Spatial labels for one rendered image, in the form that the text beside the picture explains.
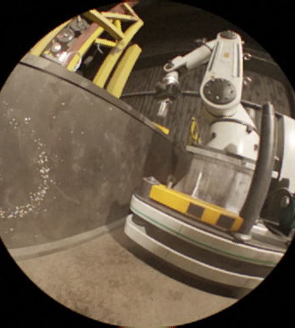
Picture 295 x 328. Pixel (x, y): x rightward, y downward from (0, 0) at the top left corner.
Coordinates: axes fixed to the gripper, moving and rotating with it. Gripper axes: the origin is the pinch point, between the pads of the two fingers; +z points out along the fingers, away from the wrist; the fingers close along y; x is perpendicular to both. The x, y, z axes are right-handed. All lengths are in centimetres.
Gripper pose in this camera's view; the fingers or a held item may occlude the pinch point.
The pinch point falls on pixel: (162, 113)
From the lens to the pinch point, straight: 108.4
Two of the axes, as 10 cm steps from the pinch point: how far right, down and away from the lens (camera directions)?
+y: -5.6, -2.2, 8.0
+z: -2.7, 9.6, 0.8
